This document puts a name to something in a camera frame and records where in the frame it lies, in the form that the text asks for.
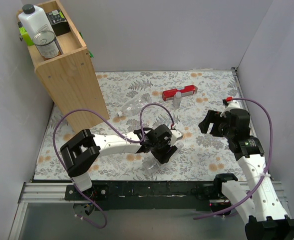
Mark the floral patterned table mat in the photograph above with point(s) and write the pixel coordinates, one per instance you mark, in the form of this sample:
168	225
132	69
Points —
202	157

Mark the clear bottle with red cap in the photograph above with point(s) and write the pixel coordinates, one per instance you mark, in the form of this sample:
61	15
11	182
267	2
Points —
151	164

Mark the small white bottle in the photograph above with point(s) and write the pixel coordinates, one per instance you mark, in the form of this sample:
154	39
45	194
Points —
177	100

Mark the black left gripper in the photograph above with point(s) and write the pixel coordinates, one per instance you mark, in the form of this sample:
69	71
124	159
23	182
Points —
165	152

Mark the red rectangular box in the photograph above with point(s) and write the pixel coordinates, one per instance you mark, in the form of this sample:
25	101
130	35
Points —
185	91

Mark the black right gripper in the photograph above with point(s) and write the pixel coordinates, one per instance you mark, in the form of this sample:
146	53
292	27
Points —
212	122

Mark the black electronic device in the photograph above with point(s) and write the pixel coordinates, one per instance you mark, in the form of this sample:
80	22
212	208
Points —
58	22

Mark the green object behind shelf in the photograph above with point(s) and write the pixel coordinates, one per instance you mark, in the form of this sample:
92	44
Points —
24	36

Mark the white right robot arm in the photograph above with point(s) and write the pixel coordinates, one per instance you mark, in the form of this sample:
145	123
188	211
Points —
261	210

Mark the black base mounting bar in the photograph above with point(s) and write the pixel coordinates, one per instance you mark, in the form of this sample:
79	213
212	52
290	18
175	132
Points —
148	195

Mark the clear bottle with white cap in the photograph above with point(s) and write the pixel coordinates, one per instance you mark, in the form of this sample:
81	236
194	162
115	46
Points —
134	106

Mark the wooden shelf box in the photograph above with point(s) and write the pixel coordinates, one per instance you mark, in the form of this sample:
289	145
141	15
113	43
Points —
70	78

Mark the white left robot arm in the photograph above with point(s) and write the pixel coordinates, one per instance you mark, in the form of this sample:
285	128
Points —
84	148

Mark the metal tin can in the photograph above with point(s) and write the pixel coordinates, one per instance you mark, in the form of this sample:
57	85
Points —
47	45

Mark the white jug with grey cap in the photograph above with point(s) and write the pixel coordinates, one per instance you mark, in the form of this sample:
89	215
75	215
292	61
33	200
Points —
34	20

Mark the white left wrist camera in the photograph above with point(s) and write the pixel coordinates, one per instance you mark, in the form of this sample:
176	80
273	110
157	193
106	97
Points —
176	136

